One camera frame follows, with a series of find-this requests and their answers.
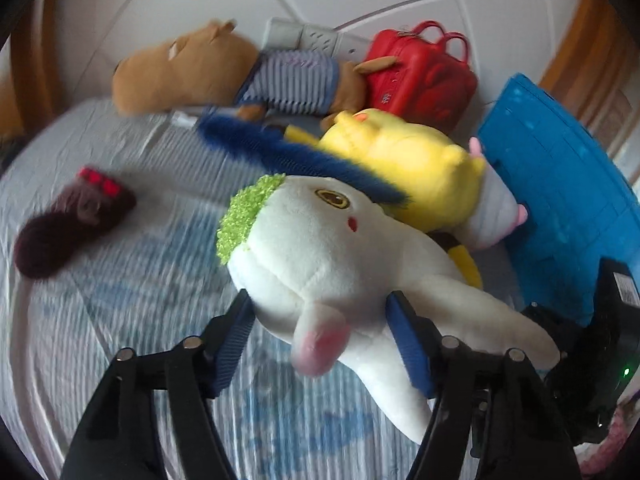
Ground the white plush with blue mane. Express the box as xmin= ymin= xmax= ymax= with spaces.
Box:
xmin=197 ymin=115 xmax=561 ymax=446

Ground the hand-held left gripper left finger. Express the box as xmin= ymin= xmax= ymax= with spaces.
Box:
xmin=60 ymin=287 xmax=256 ymax=480

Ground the white wall socket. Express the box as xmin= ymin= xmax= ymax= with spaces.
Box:
xmin=262 ymin=17 xmax=371 ymax=58

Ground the pink and white plush toy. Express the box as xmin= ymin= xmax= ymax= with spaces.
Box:
xmin=460 ymin=137 xmax=531 ymax=252

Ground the pink cloth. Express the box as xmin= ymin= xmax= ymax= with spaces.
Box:
xmin=575 ymin=405 xmax=640 ymax=480

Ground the brown capybara plush striped shirt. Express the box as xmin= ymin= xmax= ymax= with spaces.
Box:
xmin=112 ymin=20 xmax=396 ymax=122

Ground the curved wooden headboard post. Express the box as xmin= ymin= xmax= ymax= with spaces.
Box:
xmin=540 ymin=0 xmax=640 ymax=161
xmin=0 ymin=0 xmax=66 ymax=146

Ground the red toy suitcase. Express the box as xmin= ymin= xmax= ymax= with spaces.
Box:
xmin=362 ymin=20 xmax=478 ymax=133

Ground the blue plastic crate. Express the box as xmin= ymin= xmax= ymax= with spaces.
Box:
xmin=475 ymin=74 xmax=640 ymax=326

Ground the dark red knitted sock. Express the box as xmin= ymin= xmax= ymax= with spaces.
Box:
xmin=14 ymin=166 xmax=137 ymax=279

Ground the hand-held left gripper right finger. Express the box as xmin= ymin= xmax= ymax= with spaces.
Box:
xmin=385 ymin=290 xmax=583 ymax=480

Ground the small white plug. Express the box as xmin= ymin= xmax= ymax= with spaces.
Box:
xmin=169 ymin=110 xmax=201 ymax=130

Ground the yellow plush toy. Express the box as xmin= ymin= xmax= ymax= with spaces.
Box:
xmin=285 ymin=109 xmax=487 ymax=291

